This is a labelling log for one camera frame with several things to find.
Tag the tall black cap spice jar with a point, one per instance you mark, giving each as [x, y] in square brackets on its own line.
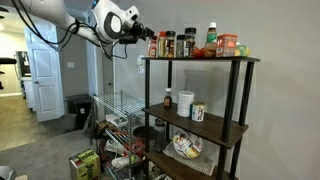
[190, 41]

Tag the white cap sauce bottle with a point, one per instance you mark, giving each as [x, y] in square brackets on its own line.
[211, 40]

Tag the white light switch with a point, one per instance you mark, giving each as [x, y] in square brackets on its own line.
[70, 65]

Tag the colourful printed bowl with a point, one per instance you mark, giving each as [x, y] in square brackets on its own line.
[186, 145]

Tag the small brown sauce bottle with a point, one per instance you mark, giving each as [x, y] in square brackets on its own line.
[168, 99]

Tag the red tomato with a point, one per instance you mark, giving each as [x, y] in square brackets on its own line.
[197, 53]

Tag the white black patterned item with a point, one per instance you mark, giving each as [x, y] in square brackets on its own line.
[116, 120]

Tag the large black cap spice jar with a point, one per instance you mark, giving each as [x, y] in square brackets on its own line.
[170, 45]

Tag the white cylindrical canister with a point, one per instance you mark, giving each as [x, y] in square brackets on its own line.
[185, 104]

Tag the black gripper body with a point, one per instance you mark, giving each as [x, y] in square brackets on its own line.
[137, 31]

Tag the black stereo camera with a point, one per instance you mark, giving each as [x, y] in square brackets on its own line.
[7, 61]

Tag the red cap spice bottle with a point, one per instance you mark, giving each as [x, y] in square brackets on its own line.
[153, 48]

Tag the white panel door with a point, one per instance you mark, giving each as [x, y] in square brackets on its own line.
[45, 73]

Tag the small grey bin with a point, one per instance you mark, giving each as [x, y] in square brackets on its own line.
[68, 122]

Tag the grey rounded object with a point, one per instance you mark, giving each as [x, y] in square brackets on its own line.
[6, 173]

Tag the black trash bin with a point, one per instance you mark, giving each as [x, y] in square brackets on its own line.
[78, 110]

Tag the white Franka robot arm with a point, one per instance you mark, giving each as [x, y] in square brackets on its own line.
[56, 10]

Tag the small printed tin can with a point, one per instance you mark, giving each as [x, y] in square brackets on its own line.
[198, 112]

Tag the red food box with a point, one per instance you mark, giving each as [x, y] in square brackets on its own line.
[226, 45]

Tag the red cap green label jar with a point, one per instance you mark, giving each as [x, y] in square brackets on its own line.
[161, 45]

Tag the small black cap spice jar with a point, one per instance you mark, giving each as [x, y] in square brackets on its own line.
[180, 46]

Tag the white shoe with green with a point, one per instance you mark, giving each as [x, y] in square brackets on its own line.
[122, 161]

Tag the green cardboard drink box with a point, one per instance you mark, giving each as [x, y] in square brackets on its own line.
[85, 165]

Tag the dark round pot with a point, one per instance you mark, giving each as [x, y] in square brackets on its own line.
[141, 132]

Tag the dark grey water bottle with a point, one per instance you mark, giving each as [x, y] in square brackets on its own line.
[159, 135]

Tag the yellow green packet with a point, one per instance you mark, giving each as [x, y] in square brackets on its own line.
[242, 51]

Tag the white mesh mat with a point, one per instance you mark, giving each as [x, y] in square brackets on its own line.
[196, 164]

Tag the dark wood shelf unit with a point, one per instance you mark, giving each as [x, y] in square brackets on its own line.
[206, 125]

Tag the dark framed panel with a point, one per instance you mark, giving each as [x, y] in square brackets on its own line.
[23, 65]

